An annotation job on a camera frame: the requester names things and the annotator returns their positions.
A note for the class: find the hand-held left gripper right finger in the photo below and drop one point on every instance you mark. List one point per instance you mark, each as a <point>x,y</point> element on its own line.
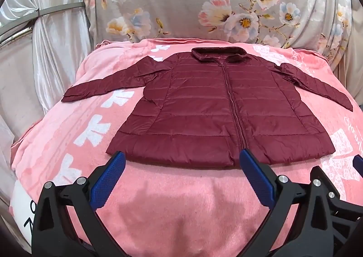
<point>255,177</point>

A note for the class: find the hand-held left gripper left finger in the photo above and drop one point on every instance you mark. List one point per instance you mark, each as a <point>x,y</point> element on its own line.
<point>107,180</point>

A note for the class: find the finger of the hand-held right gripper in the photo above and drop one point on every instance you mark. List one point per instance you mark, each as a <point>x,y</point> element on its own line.
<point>358,164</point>

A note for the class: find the maroon puffer jacket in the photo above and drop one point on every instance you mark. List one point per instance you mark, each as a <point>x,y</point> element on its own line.
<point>198,104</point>

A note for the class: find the pink printed blanket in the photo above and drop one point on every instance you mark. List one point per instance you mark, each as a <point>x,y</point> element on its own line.
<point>175,203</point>

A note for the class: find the white cloth with black marks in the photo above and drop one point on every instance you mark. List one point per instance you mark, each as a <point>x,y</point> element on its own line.
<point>22,211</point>

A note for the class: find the white satin curtain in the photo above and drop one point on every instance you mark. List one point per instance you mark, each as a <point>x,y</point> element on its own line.
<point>56,61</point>

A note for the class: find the grey floral cloth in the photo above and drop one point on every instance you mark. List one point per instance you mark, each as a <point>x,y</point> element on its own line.
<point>184,5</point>

